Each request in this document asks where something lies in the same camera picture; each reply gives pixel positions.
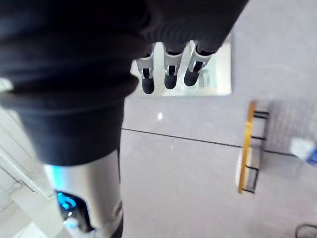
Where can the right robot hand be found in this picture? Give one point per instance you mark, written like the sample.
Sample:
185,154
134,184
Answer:
74,74

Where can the white ribbed panel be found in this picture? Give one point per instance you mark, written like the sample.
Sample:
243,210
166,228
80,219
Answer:
17,173

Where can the wooden shelf with black brackets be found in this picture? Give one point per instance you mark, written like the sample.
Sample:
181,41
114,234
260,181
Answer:
247,138

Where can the white and blue packet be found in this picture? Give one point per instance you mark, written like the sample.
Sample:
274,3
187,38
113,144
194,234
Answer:
303,148

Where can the wall mirror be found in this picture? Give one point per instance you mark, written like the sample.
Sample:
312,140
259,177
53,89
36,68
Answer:
218,74

